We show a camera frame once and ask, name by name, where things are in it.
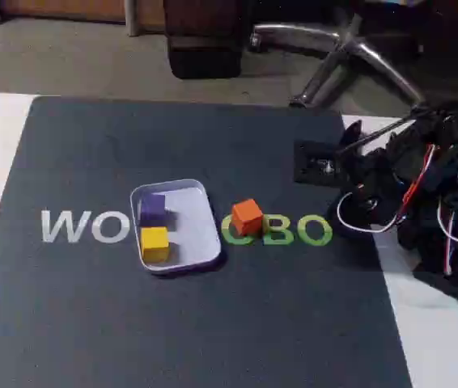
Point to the orange wooden block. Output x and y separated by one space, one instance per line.
247 216

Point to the white metal tray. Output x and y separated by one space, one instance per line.
196 226

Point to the black table clamp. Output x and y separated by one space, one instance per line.
352 130

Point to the chrome office chair base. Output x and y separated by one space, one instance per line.
366 52

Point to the black printed desk mat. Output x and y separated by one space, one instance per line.
213 323

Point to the purple wooden block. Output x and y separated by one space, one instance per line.
153 204

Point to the yellow wooden block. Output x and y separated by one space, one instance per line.
155 242

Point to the dark brown furniture block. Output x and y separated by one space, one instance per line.
202 40

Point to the brown wooden baseboard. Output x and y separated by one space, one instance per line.
51 7

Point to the black camera box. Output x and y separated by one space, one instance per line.
318 161

